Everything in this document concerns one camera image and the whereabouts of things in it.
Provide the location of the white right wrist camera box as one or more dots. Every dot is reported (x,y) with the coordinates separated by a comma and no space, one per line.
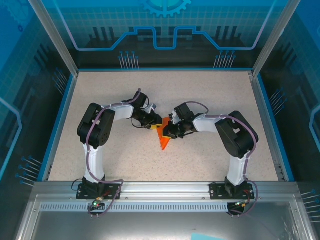
(174,118)

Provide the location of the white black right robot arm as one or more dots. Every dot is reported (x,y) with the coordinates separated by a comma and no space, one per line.
(236,170)

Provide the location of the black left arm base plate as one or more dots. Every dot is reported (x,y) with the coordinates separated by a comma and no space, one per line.
(112,192)

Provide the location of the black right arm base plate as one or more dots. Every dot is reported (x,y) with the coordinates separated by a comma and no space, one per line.
(216,191)

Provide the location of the blue table edge strip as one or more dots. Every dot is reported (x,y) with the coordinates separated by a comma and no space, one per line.
(165,69)

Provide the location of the aluminium mounting rail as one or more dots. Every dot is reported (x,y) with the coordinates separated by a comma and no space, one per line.
(165,190)

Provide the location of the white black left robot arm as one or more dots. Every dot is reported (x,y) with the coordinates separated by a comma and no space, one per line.
(95,162)

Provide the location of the light blue paper sheet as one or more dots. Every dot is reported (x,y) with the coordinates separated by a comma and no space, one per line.
(202,237)

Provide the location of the blue printed side panel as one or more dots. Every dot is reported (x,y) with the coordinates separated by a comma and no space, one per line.
(300,87)
(20,87)

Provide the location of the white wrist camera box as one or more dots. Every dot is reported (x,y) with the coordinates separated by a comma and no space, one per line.
(174,118)
(153,107)

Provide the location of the aluminium frame post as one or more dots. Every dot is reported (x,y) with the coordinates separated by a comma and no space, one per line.
(55,37)
(275,37)

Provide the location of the blue printed back panel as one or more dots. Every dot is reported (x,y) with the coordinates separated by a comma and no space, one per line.
(160,25)

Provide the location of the orange paper sheet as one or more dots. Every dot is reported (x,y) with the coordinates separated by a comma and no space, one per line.
(165,143)

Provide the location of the small connector with green light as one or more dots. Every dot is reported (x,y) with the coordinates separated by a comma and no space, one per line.
(242,203)
(97,202)

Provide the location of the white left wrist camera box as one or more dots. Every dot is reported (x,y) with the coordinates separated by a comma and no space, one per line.
(153,107)

